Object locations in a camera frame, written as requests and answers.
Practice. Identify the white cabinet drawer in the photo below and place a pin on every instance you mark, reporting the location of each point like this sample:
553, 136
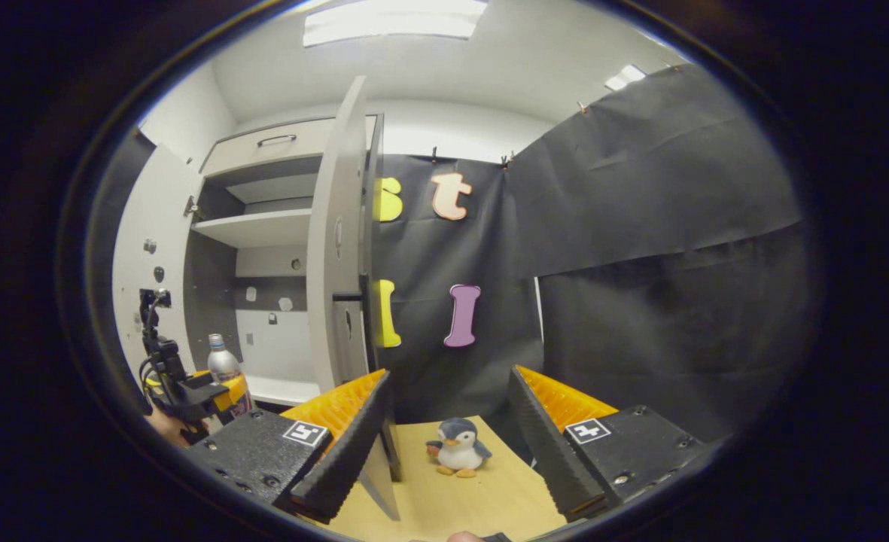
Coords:
301, 143

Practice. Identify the black backdrop cloth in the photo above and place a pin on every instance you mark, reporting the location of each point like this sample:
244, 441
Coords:
640, 188

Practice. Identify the white cabinet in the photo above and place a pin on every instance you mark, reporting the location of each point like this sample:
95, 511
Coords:
256, 226

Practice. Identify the white cabinet door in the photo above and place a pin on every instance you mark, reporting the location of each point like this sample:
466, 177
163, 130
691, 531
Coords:
150, 316
331, 226

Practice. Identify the large ceiling light panel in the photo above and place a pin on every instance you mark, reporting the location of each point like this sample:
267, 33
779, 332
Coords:
391, 21

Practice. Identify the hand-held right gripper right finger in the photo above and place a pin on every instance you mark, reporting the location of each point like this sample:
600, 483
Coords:
553, 452

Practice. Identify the penguin plush toy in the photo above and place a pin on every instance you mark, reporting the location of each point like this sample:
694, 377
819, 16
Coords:
459, 452

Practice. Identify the small ceiling light panel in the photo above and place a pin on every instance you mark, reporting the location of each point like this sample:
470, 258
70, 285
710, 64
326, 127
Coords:
625, 77

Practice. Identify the silver bottle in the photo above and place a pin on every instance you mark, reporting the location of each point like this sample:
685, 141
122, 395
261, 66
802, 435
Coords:
222, 365

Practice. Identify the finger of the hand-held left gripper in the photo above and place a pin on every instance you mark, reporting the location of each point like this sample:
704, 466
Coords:
238, 391

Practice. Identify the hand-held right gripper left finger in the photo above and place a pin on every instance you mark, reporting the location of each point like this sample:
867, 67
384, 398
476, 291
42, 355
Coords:
346, 452

